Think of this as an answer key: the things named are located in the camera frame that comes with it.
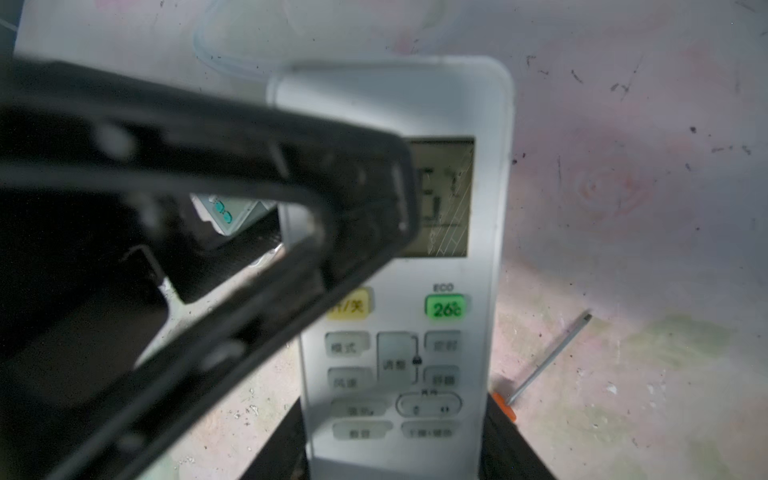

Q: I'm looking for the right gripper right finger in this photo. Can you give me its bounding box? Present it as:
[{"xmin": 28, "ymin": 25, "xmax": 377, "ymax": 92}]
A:
[{"xmin": 478, "ymin": 394, "xmax": 555, "ymax": 480}]

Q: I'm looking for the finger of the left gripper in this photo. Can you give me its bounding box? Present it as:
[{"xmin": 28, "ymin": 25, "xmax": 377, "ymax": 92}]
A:
[{"xmin": 1, "ymin": 59, "xmax": 419, "ymax": 479}]

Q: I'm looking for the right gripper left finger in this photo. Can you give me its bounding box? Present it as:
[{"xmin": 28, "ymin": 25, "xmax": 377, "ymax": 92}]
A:
[{"xmin": 241, "ymin": 399, "xmax": 309, "ymax": 480}]

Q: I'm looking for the white air conditioner remote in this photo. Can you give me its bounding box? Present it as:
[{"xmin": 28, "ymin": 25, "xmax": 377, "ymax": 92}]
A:
[{"xmin": 268, "ymin": 57, "xmax": 515, "ymax": 479}]

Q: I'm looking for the grey buttoned remote control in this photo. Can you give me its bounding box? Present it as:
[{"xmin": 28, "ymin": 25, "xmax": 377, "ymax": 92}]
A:
[{"xmin": 189, "ymin": 194, "xmax": 277, "ymax": 237}]

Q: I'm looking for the orange black screwdriver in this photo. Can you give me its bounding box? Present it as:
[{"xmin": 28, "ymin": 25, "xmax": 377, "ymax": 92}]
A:
[{"xmin": 490, "ymin": 310, "xmax": 593, "ymax": 423}]

